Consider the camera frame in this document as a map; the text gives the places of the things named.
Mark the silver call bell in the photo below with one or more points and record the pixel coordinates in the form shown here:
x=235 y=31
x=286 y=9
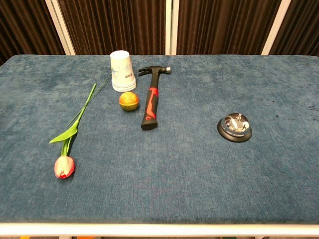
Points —
x=234 y=127

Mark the black red claw hammer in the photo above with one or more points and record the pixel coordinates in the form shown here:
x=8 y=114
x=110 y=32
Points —
x=150 y=102

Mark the orange yellow ball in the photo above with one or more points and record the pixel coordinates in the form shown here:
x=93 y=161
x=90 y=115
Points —
x=128 y=100

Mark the blue fabric table cloth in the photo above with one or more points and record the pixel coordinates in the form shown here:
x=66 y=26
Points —
x=159 y=174

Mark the stack of white paper cups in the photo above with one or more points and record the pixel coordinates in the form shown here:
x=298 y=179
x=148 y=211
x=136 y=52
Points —
x=122 y=72

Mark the dark brown pleated curtain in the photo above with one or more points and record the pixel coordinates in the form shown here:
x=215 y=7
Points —
x=119 y=25

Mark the artificial pink tulip green stem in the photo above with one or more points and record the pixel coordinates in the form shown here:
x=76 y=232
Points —
x=65 y=164

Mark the white partition frame post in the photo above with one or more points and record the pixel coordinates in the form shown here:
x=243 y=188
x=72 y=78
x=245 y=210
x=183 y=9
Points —
x=61 y=27
x=275 y=27
x=172 y=27

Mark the white table frame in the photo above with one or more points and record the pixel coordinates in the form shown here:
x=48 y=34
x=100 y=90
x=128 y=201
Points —
x=159 y=229

